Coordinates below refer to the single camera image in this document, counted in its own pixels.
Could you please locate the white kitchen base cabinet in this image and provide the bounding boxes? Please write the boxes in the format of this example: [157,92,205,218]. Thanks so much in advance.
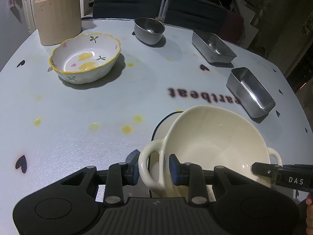
[21,0,37,35]

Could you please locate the white black-rimmed plate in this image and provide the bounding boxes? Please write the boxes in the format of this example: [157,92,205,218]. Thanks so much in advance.
[151,111,184,198]

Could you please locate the teal sign in white frame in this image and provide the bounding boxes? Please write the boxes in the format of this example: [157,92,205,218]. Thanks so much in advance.
[156,0,203,21]

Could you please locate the round steel bowl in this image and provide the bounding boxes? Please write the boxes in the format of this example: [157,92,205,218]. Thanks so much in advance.
[134,18,165,45]

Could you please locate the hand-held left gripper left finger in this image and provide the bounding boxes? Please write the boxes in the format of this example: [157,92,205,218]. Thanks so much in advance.
[60,162,142,206]

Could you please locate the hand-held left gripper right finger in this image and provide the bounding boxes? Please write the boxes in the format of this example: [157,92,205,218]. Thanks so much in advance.
[169,154,258,205]

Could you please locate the dark blue chair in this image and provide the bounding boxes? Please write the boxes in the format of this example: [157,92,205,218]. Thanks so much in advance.
[164,0,228,33]
[93,0,164,20]

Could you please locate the maroon chair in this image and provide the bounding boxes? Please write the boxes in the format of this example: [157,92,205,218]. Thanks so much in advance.
[220,11,244,45]

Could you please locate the floral yellow-rimmed bowl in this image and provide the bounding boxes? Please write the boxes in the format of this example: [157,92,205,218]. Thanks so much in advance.
[49,32,122,85]

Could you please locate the rectangular steel container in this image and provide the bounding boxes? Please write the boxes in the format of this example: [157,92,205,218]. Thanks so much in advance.
[226,67,276,118]
[191,29,237,63]

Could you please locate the cream two-handled bowl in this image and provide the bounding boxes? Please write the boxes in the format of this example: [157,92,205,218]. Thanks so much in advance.
[138,105,283,199]

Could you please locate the person's right hand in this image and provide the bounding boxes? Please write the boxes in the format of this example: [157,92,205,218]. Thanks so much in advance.
[306,192,313,235]

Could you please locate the cream thermos jug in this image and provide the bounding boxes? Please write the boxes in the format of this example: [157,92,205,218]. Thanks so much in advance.
[34,0,83,46]

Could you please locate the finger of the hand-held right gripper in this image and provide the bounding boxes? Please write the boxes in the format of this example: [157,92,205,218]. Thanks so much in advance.
[252,162,313,192]

